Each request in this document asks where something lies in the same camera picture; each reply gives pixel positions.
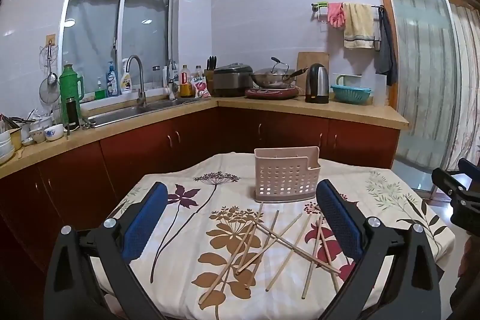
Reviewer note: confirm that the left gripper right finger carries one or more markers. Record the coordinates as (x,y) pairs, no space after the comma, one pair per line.
(394,274)

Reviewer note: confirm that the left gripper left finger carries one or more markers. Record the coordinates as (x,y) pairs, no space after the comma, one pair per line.
(72,290)

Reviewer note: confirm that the red kitchen cabinets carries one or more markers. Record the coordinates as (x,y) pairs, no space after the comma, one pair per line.
(81,185)

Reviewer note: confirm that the floral white tablecloth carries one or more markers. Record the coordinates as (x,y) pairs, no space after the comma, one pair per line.
(232,239)

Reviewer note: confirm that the translucent plastic container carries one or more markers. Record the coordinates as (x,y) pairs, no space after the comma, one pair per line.
(380,90)

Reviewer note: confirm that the teal plastic colander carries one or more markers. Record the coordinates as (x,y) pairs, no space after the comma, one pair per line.
(351,95)

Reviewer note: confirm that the white blue patterned bowl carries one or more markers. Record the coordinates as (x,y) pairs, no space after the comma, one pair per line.
(54,132)

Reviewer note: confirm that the dark grey hanging cloth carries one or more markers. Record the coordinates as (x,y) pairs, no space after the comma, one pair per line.
(386,63)

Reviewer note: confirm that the pink perforated utensil holder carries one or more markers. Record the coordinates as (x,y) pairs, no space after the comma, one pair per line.
(286,174)

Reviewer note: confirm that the black slim flask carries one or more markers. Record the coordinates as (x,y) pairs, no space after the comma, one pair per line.
(73,121)

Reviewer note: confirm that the white plastic jug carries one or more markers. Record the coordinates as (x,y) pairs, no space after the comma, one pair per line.
(349,81)

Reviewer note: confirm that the stainless steel sink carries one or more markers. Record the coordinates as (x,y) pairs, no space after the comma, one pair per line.
(116,116)

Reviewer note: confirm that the glass sliding door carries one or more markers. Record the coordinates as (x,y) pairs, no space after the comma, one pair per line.
(436,44)

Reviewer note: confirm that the stainless electric kettle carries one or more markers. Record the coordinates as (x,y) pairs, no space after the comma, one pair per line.
(317,84)

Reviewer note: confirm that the small green soap bottle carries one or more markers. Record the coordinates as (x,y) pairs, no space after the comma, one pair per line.
(100,92)

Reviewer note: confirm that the green thermos flask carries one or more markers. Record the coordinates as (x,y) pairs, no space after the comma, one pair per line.
(71,86)

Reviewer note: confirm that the white spray cleaner bottle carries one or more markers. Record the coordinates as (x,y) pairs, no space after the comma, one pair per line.
(125,80)

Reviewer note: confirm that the blue dish soap bottle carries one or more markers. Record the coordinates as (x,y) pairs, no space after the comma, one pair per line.
(111,80)

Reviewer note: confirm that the yellow hanging towel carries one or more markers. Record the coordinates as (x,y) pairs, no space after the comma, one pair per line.
(358,30)

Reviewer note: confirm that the wooden cutting board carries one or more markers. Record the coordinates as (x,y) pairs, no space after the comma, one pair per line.
(306,59)

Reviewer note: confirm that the red induction cooktop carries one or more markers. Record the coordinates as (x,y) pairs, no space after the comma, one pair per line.
(272,93)

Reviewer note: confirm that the steel wok with lid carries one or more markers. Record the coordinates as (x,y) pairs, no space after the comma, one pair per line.
(278,76)

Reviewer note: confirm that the pink rubber glove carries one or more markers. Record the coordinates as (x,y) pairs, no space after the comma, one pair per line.
(335,15)

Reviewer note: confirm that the cooking oil bottle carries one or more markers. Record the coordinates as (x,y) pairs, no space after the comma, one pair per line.
(185,82)

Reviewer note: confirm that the red white snack bag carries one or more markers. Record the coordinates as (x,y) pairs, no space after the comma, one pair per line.
(200,87)

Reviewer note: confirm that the black rice cooker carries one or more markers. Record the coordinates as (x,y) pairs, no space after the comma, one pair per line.
(232,80)

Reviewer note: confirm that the knife block with knives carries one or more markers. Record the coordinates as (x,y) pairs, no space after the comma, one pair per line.
(209,74)

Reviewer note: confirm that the sliding glass window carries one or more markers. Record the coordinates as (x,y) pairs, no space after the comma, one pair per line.
(95,32)

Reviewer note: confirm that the hanging wire strainer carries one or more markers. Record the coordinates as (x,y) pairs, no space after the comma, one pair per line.
(49,87)

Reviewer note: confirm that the wall towel rack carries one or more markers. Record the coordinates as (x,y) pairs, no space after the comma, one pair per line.
(321,8)

